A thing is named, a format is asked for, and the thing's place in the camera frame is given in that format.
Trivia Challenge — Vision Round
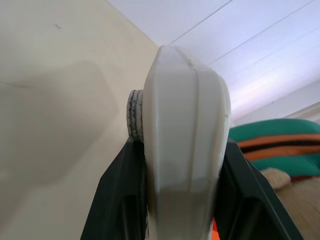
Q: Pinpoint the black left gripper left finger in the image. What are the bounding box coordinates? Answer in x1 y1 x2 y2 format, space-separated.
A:
80 138 149 240

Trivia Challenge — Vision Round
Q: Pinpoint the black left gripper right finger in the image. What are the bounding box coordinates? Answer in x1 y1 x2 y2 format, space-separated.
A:
212 136 306 240

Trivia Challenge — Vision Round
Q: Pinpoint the white plastic bottle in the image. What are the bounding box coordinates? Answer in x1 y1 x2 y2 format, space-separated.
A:
126 44 234 240

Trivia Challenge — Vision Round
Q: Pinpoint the orange and teal backpack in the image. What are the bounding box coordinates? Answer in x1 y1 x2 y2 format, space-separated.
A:
211 118 320 240

